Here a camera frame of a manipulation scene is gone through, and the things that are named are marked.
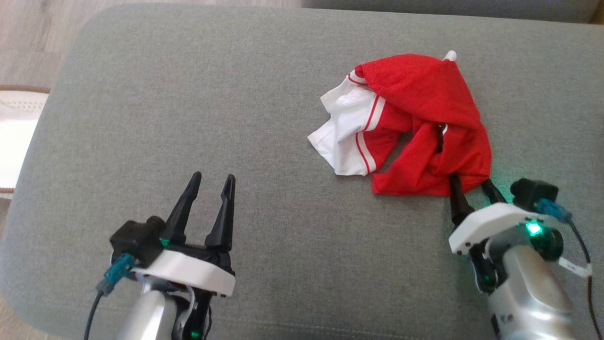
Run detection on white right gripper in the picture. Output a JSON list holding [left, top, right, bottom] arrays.
[[448, 172, 554, 293]]

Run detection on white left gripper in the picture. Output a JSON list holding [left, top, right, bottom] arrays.
[[132, 171, 236, 340]]

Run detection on red jersey white sleeves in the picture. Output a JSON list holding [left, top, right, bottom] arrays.
[[307, 50, 493, 197]]

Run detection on large grey sofa seat cushion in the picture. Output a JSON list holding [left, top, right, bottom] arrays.
[[0, 4, 604, 340]]

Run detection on white laundry basket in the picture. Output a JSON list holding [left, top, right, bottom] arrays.
[[0, 85, 51, 200]]

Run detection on black right cable teal plug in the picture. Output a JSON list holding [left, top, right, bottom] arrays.
[[536, 198, 604, 340]]

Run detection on black cable teal plug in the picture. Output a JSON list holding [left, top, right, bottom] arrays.
[[536, 198, 604, 340], [84, 254, 136, 340]]

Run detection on black left cable teal plug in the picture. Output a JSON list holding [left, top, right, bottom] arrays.
[[84, 254, 136, 340]]

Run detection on white cable label tag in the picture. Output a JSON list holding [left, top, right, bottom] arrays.
[[559, 257, 593, 278]]

